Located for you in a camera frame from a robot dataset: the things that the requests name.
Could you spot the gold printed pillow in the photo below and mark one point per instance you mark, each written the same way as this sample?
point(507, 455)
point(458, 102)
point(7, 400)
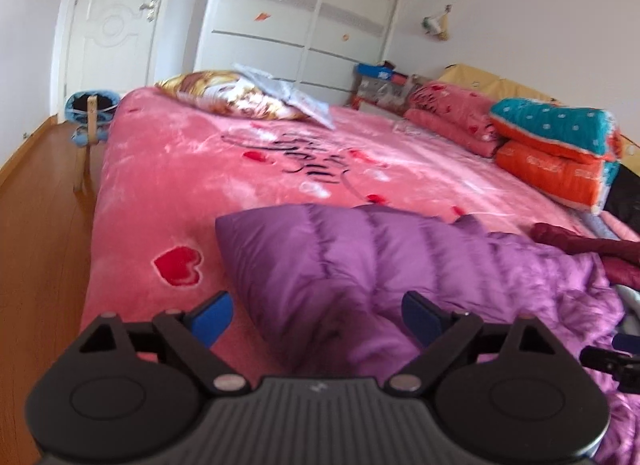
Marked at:
point(235, 95)

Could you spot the white printed paper sheets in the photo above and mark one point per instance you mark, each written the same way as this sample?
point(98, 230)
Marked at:
point(300, 95)

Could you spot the white panel door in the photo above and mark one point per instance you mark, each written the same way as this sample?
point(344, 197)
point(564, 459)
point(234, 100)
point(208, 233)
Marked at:
point(110, 20)

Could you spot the white sliding wardrobe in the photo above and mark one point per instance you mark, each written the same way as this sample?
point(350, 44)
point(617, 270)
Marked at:
point(300, 10)

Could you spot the pink heart print bed blanket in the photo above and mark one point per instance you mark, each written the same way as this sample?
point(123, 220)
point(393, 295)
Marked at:
point(175, 170)

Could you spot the teal and orange quilt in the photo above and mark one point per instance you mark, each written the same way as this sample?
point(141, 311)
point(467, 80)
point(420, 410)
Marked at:
point(555, 145)

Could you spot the stack of shoe boxes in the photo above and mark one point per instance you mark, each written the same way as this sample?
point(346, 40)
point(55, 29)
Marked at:
point(380, 87)

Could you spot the yellow padded headboard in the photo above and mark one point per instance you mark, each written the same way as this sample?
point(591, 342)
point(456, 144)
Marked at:
point(480, 77)

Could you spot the folded pink and grey clothes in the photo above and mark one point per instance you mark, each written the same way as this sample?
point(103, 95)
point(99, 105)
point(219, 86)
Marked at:
point(605, 229)

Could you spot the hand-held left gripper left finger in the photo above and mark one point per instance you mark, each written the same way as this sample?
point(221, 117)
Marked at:
point(212, 320)

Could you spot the black cloth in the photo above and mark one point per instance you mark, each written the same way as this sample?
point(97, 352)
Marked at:
point(625, 200)

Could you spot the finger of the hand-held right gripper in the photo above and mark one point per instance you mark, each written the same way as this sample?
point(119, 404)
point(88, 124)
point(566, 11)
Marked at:
point(627, 365)

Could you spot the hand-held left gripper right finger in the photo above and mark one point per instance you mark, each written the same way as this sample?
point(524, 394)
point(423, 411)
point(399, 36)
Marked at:
point(422, 317)

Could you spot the clear plastic hanger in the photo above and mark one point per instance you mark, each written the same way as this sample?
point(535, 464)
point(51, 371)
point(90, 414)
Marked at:
point(407, 127)

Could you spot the blue wooden child chair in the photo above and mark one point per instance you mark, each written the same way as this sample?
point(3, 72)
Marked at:
point(92, 110)

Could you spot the purple puffer jacket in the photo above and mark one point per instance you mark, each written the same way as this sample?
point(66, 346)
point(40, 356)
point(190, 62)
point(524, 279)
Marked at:
point(350, 265)

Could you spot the dark red puffer jacket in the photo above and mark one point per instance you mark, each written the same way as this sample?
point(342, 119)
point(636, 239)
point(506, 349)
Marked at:
point(590, 250)

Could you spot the folded pink heart blanket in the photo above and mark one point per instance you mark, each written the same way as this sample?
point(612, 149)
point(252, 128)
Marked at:
point(455, 115)

